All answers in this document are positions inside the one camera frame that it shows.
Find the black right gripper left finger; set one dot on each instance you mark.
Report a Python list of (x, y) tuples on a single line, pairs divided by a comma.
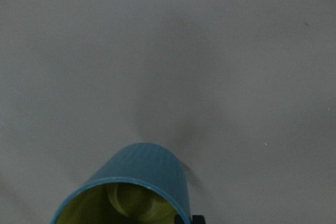
[(177, 219)]

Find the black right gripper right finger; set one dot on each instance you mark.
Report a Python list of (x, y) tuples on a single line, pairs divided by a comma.
[(198, 219)]

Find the blue mug with green inside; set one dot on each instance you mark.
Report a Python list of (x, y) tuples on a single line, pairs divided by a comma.
[(142, 183)]

